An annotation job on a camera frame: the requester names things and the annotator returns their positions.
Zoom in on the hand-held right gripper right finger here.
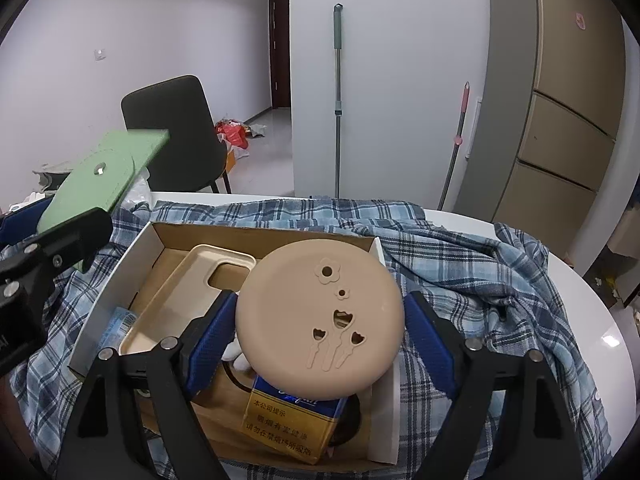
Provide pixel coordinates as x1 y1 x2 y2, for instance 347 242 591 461
404 290 585 480

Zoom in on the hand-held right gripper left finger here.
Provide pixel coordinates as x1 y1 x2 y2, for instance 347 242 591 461
55 290 239 480

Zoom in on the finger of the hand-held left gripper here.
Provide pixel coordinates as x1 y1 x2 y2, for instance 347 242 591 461
0 207 115 307
0 199 57 251

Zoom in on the white charger with black cable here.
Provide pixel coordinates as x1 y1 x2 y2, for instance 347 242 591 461
222 337 251 372

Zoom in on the green phone case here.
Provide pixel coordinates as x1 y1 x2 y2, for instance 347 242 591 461
37 129 171 275

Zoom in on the beige phone case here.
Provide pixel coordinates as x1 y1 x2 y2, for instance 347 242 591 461
118 244 257 361

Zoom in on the blue tissue packet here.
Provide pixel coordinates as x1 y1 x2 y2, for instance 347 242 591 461
100 307 138 353

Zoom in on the round beige silicone mat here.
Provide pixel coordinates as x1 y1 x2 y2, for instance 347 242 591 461
235 239 405 402

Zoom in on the shallow cardboard box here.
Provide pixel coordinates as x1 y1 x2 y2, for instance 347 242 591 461
67 220 401 473

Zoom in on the gold cigarette pack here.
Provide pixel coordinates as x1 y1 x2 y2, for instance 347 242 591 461
239 372 349 466

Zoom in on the grey pouch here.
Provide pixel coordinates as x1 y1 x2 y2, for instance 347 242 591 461
32 162 83 191

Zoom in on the blue plaid shirt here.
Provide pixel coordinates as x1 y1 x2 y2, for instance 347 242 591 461
10 197 613 480

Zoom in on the dark grey chair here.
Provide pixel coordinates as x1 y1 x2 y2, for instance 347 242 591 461
121 75 233 195

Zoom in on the orange box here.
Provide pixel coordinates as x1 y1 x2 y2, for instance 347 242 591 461
225 146 250 173

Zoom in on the red plastic bag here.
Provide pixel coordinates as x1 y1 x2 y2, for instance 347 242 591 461
216 121 249 150

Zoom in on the dark wooden door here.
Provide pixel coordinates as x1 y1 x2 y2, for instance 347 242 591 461
268 0 292 109

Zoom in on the gold refrigerator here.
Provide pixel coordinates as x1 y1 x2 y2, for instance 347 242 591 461
452 0 628 256

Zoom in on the pink-handled broom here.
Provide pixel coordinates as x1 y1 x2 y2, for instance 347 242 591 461
437 81 472 211

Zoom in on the grey mop handle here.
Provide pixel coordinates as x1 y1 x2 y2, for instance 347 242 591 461
331 3 346 198

